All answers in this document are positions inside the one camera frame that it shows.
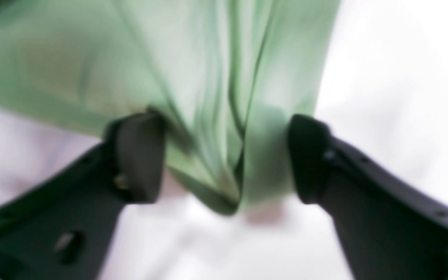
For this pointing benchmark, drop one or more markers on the green t-shirt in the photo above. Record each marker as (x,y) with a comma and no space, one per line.
(226,75)

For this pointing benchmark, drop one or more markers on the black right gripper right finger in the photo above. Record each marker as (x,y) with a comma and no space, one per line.
(387,229)

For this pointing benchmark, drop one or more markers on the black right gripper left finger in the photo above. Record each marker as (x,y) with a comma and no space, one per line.
(61,230)

